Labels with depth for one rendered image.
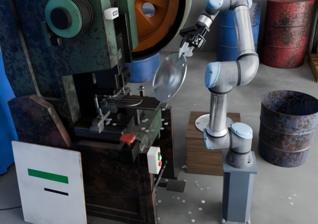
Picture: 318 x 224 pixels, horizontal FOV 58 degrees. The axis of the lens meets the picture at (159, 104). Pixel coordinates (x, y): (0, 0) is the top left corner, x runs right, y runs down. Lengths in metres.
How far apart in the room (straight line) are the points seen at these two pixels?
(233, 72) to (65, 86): 0.89
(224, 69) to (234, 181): 0.72
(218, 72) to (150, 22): 0.74
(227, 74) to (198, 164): 1.09
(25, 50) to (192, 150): 1.30
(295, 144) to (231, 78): 1.16
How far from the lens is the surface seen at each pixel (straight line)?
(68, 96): 1.66
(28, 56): 1.70
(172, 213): 2.05
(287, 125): 2.24
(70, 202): 1.92
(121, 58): 1.64
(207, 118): 2.32
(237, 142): 1.61
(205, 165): 2.25
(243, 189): 1.80
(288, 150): 2.38
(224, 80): 1.31
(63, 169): 1.82
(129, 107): 1.64
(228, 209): 1.91
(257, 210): 2.11
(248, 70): 1.33
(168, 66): 1.64
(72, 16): 1.30
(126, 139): 1.40
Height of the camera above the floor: 1.55
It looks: 28 degrees down
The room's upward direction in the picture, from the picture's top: 5 degrees counter-clockwise
